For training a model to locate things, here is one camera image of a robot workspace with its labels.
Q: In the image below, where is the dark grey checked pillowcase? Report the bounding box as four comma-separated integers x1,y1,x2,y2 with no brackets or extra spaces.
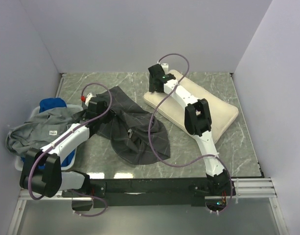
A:
71,85,170,167

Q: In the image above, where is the cream white pillow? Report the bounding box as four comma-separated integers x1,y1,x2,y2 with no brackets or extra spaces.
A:
158,77,239,143

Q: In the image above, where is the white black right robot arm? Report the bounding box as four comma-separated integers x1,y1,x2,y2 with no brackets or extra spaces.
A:
148,63,233,196

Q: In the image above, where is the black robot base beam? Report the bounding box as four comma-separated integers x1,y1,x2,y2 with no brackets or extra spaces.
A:
62,177,236,208

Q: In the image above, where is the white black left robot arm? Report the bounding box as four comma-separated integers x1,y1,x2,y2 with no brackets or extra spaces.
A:
20,97,110,200

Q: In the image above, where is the white pillowcase label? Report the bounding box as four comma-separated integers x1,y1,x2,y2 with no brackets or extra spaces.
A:
128,129,133,138

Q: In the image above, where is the blue garment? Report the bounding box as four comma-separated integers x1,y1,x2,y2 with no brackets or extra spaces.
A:
15,98,76,170

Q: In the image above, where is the grey button shirt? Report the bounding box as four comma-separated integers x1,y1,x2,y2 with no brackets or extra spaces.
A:
5,105,83,157

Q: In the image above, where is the white plastic laundry basket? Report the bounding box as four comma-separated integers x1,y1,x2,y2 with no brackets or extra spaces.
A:
14,104,83,172

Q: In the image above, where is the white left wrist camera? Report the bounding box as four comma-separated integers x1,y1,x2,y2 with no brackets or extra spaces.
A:
81,93,94,102

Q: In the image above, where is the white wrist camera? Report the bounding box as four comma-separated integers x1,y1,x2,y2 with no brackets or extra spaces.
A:
81,93,94,102
161,63,169,73

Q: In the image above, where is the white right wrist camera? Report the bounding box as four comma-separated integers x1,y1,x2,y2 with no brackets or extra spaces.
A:
161,63,169,73

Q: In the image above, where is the aluminium frame rail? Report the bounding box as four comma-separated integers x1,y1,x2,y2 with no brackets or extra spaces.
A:
8,178,288,235

